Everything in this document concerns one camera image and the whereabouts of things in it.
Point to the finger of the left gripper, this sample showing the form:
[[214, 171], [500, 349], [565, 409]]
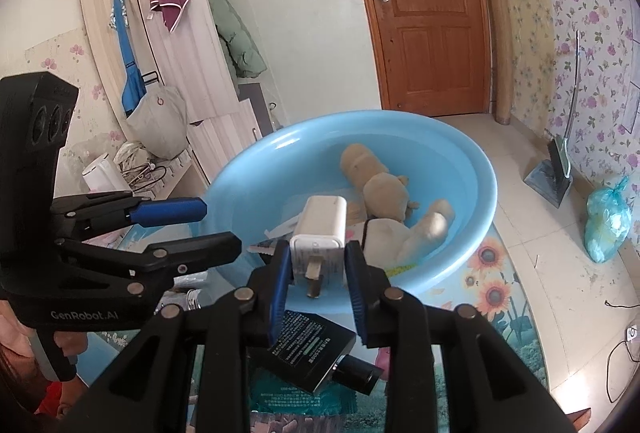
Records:
[[82, 267], [99, 213]]

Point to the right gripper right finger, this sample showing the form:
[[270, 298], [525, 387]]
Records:
[[488, 387]]

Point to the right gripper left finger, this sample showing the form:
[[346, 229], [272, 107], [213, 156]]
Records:
[[147, 386]]

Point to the white USB charger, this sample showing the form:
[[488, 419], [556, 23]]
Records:
[[317, 245]]

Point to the person's left hand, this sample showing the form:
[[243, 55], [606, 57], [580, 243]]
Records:
[[15, 343]]

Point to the white electric kettle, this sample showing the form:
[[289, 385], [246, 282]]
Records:
[[102, 175]]

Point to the light blue plastic basin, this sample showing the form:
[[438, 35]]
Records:
[[259, 195]]

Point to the teal packet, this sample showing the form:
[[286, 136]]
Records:
[[269, 394]]

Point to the grey tote bag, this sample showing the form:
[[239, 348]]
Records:
[[159, 121]]

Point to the black power bank box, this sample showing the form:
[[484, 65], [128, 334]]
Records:
[[312, 351]]

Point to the beige plush toy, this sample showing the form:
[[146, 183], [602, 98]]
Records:
[[377, 218]]

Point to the light wood wardrobe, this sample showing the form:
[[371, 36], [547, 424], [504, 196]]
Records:
[[176, 41]]

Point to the cyan plastic garbage bag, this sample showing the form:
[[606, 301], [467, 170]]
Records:
[[609, 221]]

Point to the green hanging jacket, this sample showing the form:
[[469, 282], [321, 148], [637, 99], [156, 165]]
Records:
[[242, 55]]

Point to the rolled beige mat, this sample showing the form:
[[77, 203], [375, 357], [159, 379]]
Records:
[[502, 54]]

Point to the brown wooden door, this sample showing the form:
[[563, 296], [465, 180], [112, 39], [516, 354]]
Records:
[[431, 56]]

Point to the blue hanging strap bag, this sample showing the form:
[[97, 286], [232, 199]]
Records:
[[134, 87]]

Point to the dustpan with long handle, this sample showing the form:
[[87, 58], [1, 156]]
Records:
[[552, 177]]

